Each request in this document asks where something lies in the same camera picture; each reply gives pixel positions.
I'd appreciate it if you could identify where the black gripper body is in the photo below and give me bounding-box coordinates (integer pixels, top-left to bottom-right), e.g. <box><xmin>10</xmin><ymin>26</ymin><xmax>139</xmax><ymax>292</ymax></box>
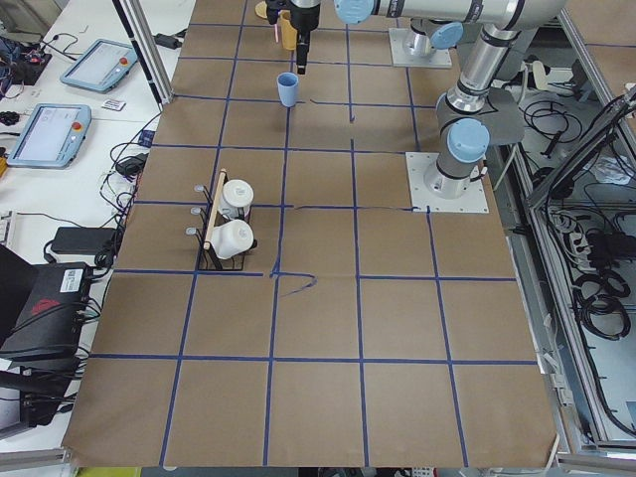
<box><xmin>265</xmin><ymin>0</ymin><xmax>321</xmax><ymax>33</ymax></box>

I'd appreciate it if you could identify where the light blue plastic cup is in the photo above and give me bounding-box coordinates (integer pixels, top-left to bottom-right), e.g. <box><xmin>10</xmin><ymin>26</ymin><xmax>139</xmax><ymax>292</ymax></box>
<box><xmin>276</xmin><ymin>72</ymin><xmax>299</xmax><ymax>108</ymax></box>

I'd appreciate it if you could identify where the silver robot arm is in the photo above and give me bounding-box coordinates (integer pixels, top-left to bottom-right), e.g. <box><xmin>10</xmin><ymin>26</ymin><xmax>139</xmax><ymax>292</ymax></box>
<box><xmin>403</xmin><ymin>18</ymin><xmax>464</xmax><ymax>58</ymax></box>
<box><xmin>334</xmin><ymin>1</ymin><xmax>565</xmax><ymax>200</ymax></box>

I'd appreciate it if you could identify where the bamboo cylindrical holder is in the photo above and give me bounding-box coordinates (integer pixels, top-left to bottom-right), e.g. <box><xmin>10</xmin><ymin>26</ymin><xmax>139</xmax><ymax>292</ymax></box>
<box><xmin>279</xmin><ymin>10</ymin><xmax>297</xmax><ymax>51</ymax></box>

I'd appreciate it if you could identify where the wooden mug tree stand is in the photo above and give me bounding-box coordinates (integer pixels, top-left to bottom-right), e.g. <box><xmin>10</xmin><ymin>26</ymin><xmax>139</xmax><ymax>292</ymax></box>
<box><xmin>254</xmin><ymin>1</ymin><xmax>267</xmax><ymax>19</ymax></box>

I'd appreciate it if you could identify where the wooden rack dowel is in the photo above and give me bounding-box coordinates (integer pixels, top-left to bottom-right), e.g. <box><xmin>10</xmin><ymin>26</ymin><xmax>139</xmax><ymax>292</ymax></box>
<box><xmin>203</xmin><ymin>168</ymin><xmax>228</xmax><ymax>250</ymax></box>

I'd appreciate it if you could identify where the white ceramic mug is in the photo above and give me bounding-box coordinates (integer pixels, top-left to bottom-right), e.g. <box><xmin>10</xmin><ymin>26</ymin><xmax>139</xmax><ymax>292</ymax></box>
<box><xmin>212</xmin><ymin>220</ymin><xmax>254</xmax><ymax>259</ymax></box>
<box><xmin>219</xmin><ymin>179</ymin><xmax>254</xmax><ymax>220</ymax></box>

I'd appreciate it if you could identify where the blue teach pendant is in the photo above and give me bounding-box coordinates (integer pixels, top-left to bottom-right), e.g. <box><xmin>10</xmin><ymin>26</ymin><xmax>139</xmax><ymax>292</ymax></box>
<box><xmin>7</xmin><ymin>103</ymin><xmax>91</xmax><ymax>169</ymax></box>
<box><xmin>60</xmin><ymin>39</ymin><xmax>138</xmax><ymax>93</ymax></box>

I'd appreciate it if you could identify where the black power adapter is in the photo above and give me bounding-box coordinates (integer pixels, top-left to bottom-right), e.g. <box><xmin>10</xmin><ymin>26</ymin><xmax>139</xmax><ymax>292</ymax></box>
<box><xmin>43</xmin><ymin>227</ymin><xmax>115</xmax><ymax>263</ymax></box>

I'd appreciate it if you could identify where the black computer box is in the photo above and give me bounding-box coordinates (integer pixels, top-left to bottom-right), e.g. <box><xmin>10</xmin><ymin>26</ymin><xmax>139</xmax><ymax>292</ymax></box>
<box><xmin>1</xmin><ymin>246</ymin><xmax>92</xmax><ymax>362</ymax></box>

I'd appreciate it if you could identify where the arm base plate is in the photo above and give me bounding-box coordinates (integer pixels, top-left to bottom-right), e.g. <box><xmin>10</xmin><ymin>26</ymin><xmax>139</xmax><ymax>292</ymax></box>
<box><xmin>405</xmin><ymin>152</ymin><xmax>489</xmax><ymax>214</ymax></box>
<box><xmin>389</xmin><ymin>28</ymin><xmax>452</xmax><ymax>69</ymax></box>

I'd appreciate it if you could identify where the aluminium frame post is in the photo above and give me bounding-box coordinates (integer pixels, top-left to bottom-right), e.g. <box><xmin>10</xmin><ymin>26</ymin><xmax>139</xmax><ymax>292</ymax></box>
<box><xmin>112</xmin><ymin>0</ymin><xmax>174</xmax><ymax>106</ymax></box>

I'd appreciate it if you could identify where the black wire cup rack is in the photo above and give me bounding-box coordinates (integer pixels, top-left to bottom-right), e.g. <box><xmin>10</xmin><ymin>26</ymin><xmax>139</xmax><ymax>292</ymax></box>
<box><xmin>186</xmin><ymin>179</ymin><xmax>257</xmax><ymax>270</ymax></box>

